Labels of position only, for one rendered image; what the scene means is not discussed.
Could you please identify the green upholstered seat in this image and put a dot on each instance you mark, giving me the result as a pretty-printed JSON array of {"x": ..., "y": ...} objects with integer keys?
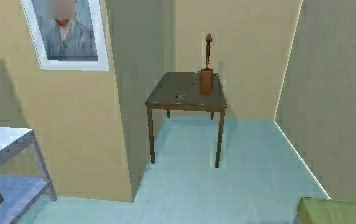
[{"x": 334, "y": 211}]

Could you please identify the white framed portrait picture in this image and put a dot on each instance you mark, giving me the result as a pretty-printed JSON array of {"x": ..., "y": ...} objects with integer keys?
[{"x": 69, "y": 36}]

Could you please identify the brown wooden statuette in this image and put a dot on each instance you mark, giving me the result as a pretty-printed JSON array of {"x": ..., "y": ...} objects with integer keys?
[{"x": 206, "y": 80}]

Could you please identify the dark brown wooden table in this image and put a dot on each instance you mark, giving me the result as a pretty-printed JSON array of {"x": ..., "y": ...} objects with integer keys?
[{"x": 182, "y": 91}]

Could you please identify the grey metal shelf table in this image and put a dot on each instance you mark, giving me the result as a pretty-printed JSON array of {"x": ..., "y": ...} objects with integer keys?
[{"x": 11, "y": 173}]

